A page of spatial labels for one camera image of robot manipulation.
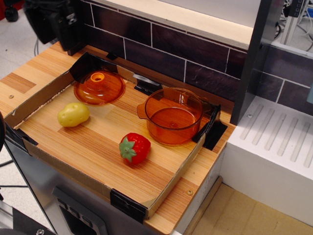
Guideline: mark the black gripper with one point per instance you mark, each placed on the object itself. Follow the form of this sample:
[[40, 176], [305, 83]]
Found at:
[[38, 13]]

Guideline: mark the yellow toy potato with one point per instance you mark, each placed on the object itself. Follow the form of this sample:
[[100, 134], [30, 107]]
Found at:
[[73, 114]]

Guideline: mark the orange transparent pot lid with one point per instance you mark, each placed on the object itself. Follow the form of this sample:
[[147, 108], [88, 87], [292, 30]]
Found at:
[[99, 88]]

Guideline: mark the orange transparent pot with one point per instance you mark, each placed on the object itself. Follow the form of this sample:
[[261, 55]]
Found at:
[[173, 115]]

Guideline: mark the cardboard fence with black tape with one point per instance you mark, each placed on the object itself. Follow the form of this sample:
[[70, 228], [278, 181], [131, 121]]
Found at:
[[88, 154]]

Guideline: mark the red toy strawberry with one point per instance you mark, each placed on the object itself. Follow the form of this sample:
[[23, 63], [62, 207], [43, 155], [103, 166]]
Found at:
[[134, 148]]

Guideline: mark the white toy sink drainboard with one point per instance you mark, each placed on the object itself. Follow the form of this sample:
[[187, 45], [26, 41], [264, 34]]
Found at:
[[269, 157]]

